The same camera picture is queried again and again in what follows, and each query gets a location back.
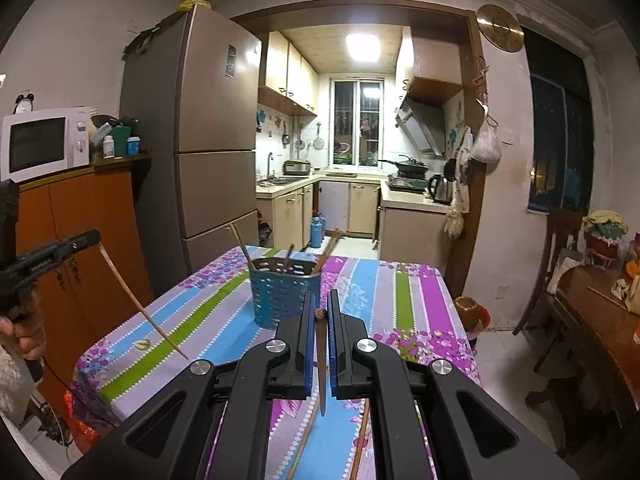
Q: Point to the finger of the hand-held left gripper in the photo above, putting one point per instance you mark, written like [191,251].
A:
[65,252]

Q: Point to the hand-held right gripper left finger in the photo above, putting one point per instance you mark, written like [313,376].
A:
[309,355]

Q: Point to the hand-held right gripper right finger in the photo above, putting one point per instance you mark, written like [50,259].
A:
[334,355]

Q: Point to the dark wooden chopstick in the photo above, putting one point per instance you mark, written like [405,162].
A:
[322,250]
[320,360]
[289,252]
[331,247]

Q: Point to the perforated metal utensil holder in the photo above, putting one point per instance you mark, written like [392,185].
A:
[280,295]

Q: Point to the light bamboo chopstick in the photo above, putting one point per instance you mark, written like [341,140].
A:
[145,312]
[241,245]

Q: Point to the person's left hand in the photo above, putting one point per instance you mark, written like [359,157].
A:
[32,330]

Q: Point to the orange wooden cabinet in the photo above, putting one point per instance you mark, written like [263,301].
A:
[90,240]

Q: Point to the brown wooden chopstick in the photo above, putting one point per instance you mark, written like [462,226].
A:
[302,440]
[359,440]

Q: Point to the white microwave oven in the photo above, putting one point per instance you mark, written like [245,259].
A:
[45,142]

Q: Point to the floral striped tablecloth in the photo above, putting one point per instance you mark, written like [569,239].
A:
[210,305]

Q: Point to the white pill bottle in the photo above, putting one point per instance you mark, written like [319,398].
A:
[108,147]

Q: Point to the blue gas cylinder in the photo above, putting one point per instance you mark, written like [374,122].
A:
[316,232]

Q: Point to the blue label jar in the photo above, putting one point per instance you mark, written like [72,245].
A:
[133,146]

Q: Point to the twin bell alarm clock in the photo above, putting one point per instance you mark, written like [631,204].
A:
[23,103]

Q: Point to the beige sink counter cabinet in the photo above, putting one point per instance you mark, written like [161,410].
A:
[285,215]

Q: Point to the brown ceramic pot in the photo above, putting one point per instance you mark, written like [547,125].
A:
[470,312]

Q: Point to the beige stove counter cabinet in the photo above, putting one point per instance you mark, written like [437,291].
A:
[410,230]

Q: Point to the beige window counter cabinet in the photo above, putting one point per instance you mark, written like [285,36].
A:
[350,205]

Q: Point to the grey refrigerator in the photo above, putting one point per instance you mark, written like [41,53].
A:
[210,135]

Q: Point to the grey countertop appliance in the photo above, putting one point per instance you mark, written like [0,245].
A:
[297,168]

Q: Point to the gas stove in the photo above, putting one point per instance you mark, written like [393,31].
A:
[407,182]

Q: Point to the steel electric kettle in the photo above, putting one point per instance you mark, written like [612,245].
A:
[440,189]

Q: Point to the black wok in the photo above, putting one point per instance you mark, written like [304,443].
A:
[407,165]

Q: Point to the hanging plastic bags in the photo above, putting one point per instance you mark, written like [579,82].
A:
[459,190]

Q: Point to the hanging round strainer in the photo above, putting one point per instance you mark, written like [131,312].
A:
[319,140]

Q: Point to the kitchen window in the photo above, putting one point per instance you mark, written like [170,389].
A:
[357,120]

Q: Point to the wooden chair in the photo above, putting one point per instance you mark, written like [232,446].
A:
[555,260]

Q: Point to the steel range hood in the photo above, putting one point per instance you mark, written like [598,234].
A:
[422,127]

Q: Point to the white hanging plastic bag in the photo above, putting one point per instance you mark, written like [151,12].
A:
[486,145]

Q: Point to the wooden side table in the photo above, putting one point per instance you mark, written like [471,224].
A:
[600,335]

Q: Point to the thin light stick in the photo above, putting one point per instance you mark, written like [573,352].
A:
[607,296]

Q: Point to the ceiling light panel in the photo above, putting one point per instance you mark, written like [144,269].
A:
[363,46]

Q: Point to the dark room window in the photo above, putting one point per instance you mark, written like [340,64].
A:
[555,125]

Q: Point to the beige wall cabinet over hood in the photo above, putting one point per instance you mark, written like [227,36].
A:
[430,60]

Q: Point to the gold wall clock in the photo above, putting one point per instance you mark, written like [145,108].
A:
[499,28]

